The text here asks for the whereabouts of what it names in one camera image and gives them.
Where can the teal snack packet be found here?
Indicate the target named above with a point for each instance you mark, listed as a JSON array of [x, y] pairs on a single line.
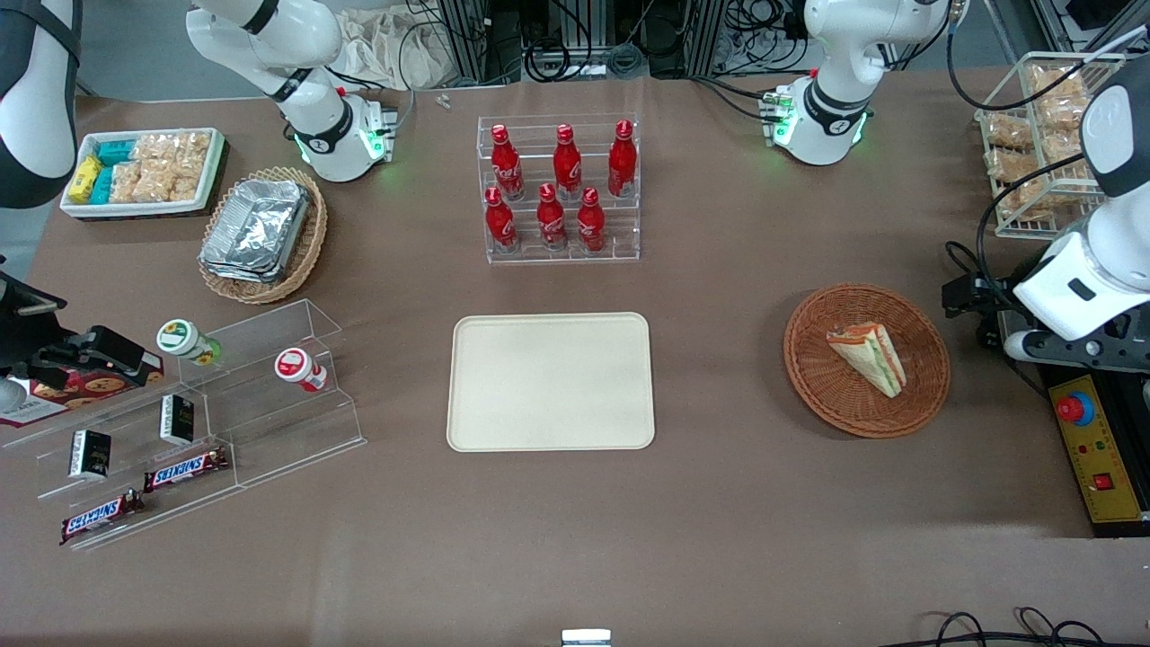
[[101, 186], [115, 153]]

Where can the yellow snack packet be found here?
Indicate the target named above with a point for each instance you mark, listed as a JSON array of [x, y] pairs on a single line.
[[84, 178]]

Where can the clear acrylic bottle rack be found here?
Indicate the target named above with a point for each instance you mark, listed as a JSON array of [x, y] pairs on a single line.
[[557, 247]]

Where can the round brown wicker basket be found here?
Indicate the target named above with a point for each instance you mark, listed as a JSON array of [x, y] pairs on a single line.
[[827, 386]]

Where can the aluminium frame rack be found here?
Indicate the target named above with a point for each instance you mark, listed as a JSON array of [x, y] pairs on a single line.
[[467, 36], [1060, 22]]

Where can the oval wicker basket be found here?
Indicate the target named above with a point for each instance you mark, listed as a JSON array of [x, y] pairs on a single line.
[[310, 243]]

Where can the bagged fried snack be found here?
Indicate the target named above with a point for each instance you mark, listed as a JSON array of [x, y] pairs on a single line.
[[1015, 166], [1024, 199], [1060, 81], [1008, 132], [1062, 115]]

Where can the small black box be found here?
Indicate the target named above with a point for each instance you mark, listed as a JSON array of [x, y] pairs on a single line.
[[90, 455], [177, 420]]

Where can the green lid yogurt cup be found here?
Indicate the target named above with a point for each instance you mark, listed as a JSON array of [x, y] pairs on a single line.
[[180, 337]]

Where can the yellow emergency stop box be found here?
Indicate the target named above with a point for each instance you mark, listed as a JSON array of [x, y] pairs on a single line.
[[1101, 449]]

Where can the red cola bottle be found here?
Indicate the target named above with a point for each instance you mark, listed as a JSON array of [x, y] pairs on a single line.
[[499, 223], [622, 162], [551, 220], [590, 223], [507, 166], [566, 166]]

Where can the clear bag of crackers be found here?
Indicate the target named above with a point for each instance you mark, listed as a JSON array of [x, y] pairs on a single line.
[[193, 150], [155, 148], [126, 182], [157, 181], [186, 187]]

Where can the cream cloth bag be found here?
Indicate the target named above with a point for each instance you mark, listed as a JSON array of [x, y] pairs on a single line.
[[386, 49]]

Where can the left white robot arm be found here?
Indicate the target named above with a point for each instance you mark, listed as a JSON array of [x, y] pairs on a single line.
[[835, 85]]

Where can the clear acrylic step shelf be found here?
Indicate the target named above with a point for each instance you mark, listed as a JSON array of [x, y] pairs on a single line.
[[269, 422], [126, 422]]

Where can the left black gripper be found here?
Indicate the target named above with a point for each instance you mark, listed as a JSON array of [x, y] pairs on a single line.
[[994, 297]]

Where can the Snickers chocolate bar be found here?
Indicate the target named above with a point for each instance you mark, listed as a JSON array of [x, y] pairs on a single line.
[[186, 468], [101, 517]]

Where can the wrapped triangle sandwich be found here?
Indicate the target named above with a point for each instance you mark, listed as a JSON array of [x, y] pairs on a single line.
[[870, 358]]

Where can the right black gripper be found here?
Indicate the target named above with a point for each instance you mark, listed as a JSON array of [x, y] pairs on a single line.
[[20, 331]]

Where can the white rectangular snack bin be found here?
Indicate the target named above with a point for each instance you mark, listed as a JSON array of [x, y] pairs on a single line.
[[144, 210]]

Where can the red tartan cookie box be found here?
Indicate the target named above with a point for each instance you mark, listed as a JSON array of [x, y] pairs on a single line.
[[54, 400]]

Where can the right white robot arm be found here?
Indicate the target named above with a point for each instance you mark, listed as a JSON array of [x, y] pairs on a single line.
[[343, 155]]

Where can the beige plastic tray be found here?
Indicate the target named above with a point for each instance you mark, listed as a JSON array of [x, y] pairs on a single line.
[[550, 382]]

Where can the red lid yogurt cup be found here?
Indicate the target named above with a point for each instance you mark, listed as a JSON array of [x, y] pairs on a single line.
[[295, 364]]

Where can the aluminium foil tray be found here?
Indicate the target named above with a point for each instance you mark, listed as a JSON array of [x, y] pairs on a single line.
[[256, 225], [235, 273]]

